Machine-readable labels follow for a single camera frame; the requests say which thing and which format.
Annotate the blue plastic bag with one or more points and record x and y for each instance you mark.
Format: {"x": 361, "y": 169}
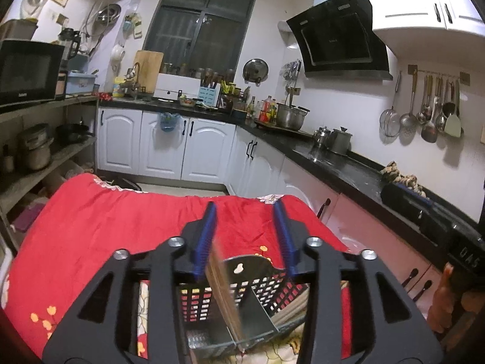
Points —
{"x": 167, "y": 122}

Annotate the person's right hand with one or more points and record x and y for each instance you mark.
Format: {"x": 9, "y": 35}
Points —
{"x": 444, "y": 299}

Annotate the black range hood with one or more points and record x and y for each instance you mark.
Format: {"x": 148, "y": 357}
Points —
{"x": 337, "y": 34}

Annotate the white base cabinets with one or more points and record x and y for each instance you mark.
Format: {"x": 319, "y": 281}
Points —
{"x": 121, "y": 140}

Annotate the white countertop box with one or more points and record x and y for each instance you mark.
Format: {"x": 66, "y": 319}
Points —
{"x": 174, "y": 87}

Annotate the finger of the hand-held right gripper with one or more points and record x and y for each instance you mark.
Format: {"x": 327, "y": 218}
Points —
{"x": 439, "y": 229}
{"x": 407, "y": 201}

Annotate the steel pressure cooker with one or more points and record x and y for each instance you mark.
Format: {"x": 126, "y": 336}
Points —
{"x": 36, "y": 149}

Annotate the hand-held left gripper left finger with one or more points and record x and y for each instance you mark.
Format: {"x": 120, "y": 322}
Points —
{"x": 204, "y": 244}

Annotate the black plastic utensil holder basket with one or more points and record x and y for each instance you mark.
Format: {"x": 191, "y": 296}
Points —
{"x": 257, "y": 263}

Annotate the grey metal canister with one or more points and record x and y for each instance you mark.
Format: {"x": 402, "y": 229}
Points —
{"x": 340, "y": 142}

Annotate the small metal kettle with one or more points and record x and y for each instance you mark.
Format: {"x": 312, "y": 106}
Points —
{"x": 321, "y": 138}

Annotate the slotted metal skimmer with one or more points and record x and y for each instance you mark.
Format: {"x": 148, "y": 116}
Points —
{"x": 407, "y": 119}

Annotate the kitchen faucet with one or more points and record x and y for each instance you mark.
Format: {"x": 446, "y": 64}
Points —
{"x": 135, "y": 74}

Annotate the wall utensil rail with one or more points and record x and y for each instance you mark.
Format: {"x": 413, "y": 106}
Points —
{"x": 435, "y": 72}

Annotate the black wok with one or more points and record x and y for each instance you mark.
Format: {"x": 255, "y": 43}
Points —
{"x": 74, "y": 132}

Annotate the pile of brown ginger roots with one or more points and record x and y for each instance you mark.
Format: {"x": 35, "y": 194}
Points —
{"x": 401, "y": 178}

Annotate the black kitchen countertop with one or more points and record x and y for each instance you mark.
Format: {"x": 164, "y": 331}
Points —
{"x": 341, "y": 167}

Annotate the white hanging scoop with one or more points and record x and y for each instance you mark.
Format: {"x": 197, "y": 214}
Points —
{"x": 118, "y": 55}

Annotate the light blue plastic tray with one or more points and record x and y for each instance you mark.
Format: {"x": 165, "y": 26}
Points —
{"x": 80, "y": 83}

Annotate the light green spatula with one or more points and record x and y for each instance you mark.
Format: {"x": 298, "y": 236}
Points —
{"x": 453, "y": 125}

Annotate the wooden cutting board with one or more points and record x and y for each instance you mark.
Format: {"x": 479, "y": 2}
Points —
{"x": 148, "y": 70}

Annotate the hanging steel basin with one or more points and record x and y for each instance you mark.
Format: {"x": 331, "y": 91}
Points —
{"x": 109, "y": 13}

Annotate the dark metal ladle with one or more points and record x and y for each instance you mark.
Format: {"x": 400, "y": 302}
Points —
{"x": 430, "y": 131}

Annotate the hanging dark pot lid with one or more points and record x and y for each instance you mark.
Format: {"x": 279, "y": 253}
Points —
{"x": 255, "y": 70}

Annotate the metal shelf table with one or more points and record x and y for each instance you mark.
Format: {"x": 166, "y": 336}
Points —
{"x": 45, "y": 108}

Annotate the black microwave oven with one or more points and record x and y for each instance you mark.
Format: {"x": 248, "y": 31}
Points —
{"x": 28, "y": 74}

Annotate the black blender jug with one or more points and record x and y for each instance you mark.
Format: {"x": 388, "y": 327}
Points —
{"x": 70, "y": 43}

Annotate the red floral tablecloth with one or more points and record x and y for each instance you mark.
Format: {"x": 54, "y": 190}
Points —
{"x": 94, "y": 227}

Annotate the dark kitchen window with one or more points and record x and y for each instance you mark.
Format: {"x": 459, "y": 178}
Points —
{"x": 201, "y": 19}

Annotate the blue cutlery holder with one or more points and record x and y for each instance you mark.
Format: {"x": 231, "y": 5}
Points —
{"x": 208, "y": 96}

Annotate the cooking oil bottle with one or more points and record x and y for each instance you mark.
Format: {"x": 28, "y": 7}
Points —
{"x": 269, "y": 110}

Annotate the steel stockpot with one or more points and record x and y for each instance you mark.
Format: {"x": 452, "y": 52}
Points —
{"x": 291, "y": 116}

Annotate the white upper cabinet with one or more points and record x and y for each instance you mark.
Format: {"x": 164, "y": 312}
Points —
{"x": 424, "y": 3}

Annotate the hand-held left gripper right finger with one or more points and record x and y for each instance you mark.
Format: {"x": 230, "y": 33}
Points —
{"x": 284, "y": 242}

